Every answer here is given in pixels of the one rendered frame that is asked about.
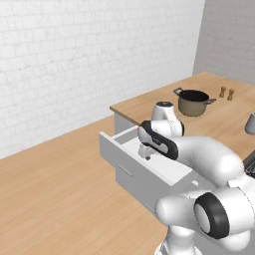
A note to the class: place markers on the black hob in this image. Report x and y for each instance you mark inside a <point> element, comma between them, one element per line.
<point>250,166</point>

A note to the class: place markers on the white counter cabinet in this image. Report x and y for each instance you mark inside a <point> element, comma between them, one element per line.
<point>122,123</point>

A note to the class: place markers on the brown wooden shaker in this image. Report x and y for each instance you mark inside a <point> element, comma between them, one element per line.
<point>230,95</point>
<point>222,92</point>

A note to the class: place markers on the grey rounded vessel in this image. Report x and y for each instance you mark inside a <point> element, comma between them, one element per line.
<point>251,124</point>

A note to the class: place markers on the white open drawer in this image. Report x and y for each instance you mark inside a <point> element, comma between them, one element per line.
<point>139,172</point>

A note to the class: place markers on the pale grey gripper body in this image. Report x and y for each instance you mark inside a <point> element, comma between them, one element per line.
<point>145,152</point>

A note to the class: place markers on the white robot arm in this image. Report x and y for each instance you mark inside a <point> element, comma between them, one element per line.
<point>212,159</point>

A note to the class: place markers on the white closed drawer front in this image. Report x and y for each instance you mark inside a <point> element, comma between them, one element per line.
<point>132,187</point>

